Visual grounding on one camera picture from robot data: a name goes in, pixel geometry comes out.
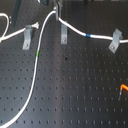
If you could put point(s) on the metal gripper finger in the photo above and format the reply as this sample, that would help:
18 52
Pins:
58 7

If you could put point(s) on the middle metal cable clip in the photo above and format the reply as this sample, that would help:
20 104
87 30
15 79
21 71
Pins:
63 34

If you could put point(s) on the metal cable clip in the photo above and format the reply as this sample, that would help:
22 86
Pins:
63 34
27 37
117 36

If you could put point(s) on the left metal cable clip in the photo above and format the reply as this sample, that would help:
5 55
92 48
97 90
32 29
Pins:
27 37

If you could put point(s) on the right metal cable clip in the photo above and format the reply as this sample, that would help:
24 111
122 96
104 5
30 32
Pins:
117 36

